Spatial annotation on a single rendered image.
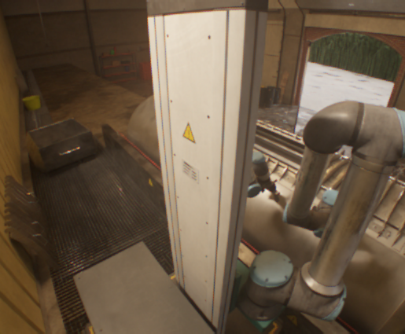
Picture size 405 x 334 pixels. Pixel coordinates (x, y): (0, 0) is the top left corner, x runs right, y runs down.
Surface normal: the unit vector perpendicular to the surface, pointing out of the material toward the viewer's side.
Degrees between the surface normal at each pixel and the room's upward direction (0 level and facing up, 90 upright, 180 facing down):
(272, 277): 5
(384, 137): 81
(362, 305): 67
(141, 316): 0
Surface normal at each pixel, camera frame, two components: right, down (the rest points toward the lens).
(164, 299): 0.00, -0.84
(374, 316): -0.73, -0.02
